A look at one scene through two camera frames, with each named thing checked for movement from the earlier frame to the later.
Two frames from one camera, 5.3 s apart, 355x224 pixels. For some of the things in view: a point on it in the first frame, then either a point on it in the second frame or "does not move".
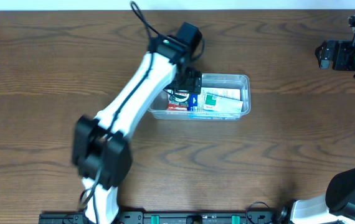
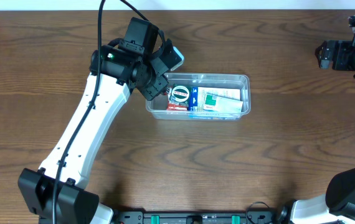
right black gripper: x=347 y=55 does not move
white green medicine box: x=218 y=103 does not move
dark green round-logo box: x=179 y=96 does not move
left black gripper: x=195 y=86 to x=154 y=89
